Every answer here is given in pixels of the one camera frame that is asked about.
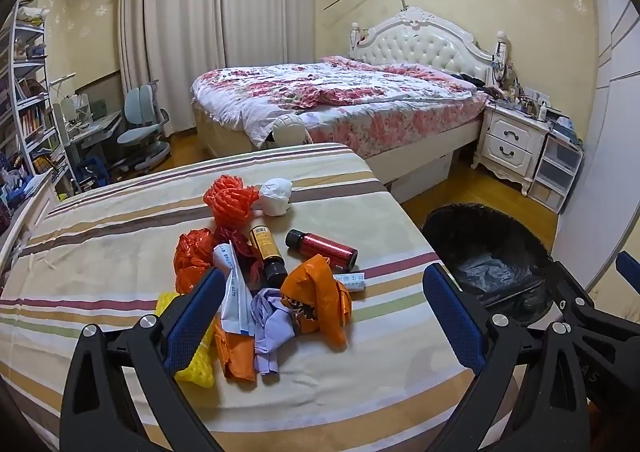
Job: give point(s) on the dark red tassel cloth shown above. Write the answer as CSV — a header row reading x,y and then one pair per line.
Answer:
x,y
240,244

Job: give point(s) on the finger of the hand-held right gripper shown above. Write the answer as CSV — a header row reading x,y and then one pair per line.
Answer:
x,y
627,268
575,289

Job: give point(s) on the brown bottle orange label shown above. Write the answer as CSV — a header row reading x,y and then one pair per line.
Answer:
x,y
264,244

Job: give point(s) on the lavender cloth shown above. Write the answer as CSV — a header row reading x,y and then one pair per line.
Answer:
x,y
270,332

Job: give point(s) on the white toothpaste tube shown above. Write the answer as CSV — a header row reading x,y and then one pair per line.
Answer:
x,y
235,292

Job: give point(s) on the black lined waste bin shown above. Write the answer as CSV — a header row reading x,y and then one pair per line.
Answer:
x,y
495,272

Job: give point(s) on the white wardrobe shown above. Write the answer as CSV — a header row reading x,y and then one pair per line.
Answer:
x,y
605,132

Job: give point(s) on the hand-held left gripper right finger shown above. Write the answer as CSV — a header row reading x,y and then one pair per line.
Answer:
x,y
452,317

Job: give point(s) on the white bed rail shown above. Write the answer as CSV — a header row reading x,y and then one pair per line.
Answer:
x,y
22,227

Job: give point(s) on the yellow foam net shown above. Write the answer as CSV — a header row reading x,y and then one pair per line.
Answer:
x,y
200,372

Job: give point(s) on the white nightstand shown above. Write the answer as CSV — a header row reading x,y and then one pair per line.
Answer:
x,y
510,142

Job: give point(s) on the white tufted headboard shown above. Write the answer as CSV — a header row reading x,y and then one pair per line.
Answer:
x,y
425,42

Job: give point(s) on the striped bed sheet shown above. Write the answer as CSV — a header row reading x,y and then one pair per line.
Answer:
x,y
125,242

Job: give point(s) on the light blue desk chair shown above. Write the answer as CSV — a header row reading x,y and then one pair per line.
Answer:
x,y
142,127

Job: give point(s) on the floral bedding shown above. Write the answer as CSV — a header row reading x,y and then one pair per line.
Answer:
x,y
350,102

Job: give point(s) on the red bottle black cap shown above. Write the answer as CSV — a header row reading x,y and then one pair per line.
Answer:
x,y
325,248

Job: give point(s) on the orange printed plastic bag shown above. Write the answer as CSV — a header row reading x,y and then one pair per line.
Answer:
x,y
315,297

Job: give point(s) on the white storage box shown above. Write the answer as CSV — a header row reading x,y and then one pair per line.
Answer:
x,y
425,177

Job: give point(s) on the red plastic bag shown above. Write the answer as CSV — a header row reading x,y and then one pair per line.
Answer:
x,y
192,254

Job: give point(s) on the small white labelled tube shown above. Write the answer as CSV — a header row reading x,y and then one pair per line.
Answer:
x,y
352,282

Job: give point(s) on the beige curtains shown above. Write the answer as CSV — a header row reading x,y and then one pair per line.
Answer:
x,y
200,22

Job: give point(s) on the white desk lamp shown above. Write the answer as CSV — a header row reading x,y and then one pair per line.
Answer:
x,y
62,82

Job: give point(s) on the white paper ball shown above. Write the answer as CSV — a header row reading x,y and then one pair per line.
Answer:
x,y
275,197

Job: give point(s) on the clear plastic drawer unit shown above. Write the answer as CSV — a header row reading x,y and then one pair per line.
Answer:
x,y
555,172

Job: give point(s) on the orange paper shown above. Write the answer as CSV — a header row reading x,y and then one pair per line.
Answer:
x,y
235,357

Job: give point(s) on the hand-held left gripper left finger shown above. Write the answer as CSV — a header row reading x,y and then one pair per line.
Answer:
x,y
192,327

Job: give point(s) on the white bookshelf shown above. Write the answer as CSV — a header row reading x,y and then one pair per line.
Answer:
x,y
30,97

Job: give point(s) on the cluster of cosmetic bottles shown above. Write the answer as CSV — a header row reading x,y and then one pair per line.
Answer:
x,y
520,102

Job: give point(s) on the orange foam net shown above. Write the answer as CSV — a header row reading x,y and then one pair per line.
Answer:
x,y
227,199

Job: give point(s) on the grey study desk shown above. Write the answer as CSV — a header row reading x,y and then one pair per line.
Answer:
x,y
95,127

